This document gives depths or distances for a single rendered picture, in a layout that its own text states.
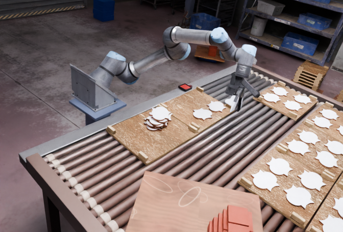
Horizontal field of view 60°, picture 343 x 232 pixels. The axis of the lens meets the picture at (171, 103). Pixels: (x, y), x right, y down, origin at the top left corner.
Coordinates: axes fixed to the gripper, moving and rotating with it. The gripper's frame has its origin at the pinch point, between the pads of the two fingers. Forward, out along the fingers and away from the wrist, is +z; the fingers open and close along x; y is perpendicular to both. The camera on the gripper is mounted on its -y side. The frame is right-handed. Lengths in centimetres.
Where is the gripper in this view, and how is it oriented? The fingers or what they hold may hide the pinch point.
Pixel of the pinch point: (235, 112)
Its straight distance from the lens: 158.9
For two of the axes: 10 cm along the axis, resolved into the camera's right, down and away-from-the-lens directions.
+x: -4.5, 0.0, -8.9
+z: -2.4, 9.6, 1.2
